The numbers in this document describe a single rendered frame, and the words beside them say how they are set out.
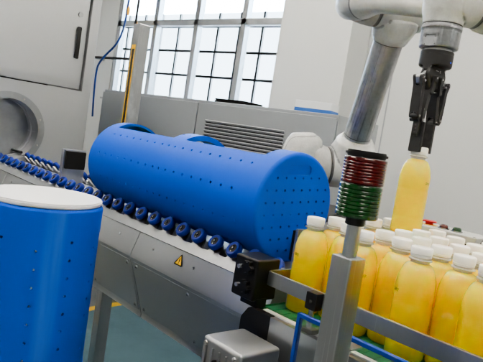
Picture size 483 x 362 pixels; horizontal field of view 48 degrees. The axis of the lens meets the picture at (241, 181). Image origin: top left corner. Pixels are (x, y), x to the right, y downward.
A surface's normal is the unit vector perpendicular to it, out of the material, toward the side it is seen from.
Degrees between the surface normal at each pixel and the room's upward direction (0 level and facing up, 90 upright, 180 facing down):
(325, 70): 90
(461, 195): 90
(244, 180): 67
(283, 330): 90
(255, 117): 90
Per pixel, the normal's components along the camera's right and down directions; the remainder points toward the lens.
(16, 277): 0.04, 0.09
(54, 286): 0.60, 0.16
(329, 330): -0.73, -0.06
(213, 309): -0.73, 0.29
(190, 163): -0.59, -0.49
